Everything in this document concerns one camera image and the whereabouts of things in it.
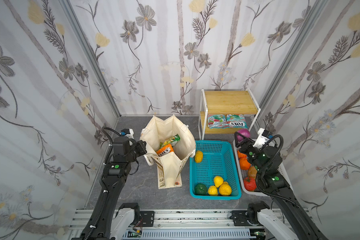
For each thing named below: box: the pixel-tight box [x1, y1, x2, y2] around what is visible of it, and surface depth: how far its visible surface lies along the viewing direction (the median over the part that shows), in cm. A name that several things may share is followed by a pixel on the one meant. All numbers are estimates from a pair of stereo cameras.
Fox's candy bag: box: [226, 114, 249, 129], surface depth 95 cm
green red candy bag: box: [207, 114, 227, 129], surface depth 95 cm
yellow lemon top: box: [195, 150, 204, 163], surface depth 95 cm
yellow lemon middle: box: [208, 185, 218, 196], surface depth 81 cm
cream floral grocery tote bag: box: [139, 114, 197, 190], surface depth 82 cm
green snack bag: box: [159, 133, 181, 150], surface depth 90 cm
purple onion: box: [237, 128, 251, 143], surface depth 70 cm
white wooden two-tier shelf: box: [198, 88, 261, 140], surface depth 84 cm
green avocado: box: [194, 183, 208, 195], surface depth 81 cm
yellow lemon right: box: [214, 175, 224, 188], surface depth 85 cm
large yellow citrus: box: [219, 181, 232, 196], surface depth 80 cm
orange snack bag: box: [156, 143, 174, 157], surface depth 86 cm
